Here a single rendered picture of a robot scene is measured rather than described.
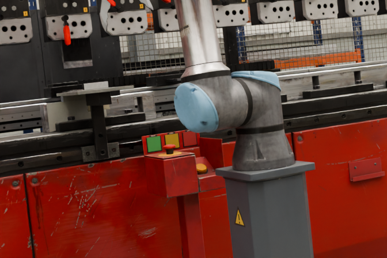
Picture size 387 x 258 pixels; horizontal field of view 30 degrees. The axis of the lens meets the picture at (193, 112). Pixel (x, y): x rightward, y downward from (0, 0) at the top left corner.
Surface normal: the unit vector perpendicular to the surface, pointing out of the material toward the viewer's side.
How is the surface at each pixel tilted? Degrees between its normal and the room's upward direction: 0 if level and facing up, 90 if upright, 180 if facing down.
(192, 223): 90
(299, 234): 90
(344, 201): 90
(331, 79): 90
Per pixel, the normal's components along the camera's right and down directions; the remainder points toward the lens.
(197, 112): -0.79, 0.25
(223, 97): 0.55, -0.12
